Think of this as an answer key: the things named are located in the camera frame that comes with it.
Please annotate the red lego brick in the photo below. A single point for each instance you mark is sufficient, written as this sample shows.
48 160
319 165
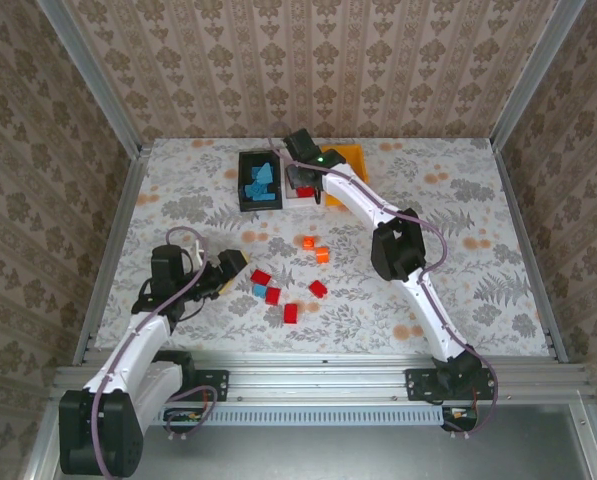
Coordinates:
291 314
273 295
318 289
261 277
305 191

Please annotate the long blue lego brick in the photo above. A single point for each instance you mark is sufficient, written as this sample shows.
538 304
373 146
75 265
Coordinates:
268 198
254 190

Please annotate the curved blue lego brick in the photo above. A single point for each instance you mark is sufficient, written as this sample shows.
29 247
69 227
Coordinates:
266 174

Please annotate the orange lego brick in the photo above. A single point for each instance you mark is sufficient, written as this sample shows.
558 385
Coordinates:
322 255
308 242

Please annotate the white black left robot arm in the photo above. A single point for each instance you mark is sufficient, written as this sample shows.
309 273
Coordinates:
140 352

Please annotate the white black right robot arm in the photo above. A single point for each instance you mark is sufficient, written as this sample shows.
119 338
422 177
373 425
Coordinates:
395 250

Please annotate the white plastic bin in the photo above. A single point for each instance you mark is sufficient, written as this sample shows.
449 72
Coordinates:
303 202

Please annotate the yellow plastic bin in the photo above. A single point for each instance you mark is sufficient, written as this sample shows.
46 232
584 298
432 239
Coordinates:
350 152

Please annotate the small blue lego brick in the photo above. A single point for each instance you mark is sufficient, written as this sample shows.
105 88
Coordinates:
258 292

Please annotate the black plastic bin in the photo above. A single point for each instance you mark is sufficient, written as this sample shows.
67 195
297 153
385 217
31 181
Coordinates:
242 200

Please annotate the floral patterned table cover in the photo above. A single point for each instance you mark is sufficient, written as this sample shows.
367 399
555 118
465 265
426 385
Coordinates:
428 200

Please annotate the grey metal panel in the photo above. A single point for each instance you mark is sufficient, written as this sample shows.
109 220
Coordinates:
303 455

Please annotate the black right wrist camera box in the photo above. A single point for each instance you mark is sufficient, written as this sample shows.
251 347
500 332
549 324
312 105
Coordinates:
300 144

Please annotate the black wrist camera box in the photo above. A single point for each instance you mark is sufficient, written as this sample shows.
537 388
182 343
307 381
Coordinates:
300 144
167 267

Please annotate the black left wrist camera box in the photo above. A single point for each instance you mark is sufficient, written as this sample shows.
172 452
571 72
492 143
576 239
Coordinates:
167 267

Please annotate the aluminium table side rail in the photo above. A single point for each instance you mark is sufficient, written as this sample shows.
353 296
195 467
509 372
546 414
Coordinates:
528 250
115 250

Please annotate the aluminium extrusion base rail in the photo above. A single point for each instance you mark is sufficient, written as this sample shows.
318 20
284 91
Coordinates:
318 380

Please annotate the aluminium frame post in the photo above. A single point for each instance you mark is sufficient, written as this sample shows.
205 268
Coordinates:
93 75
535 75

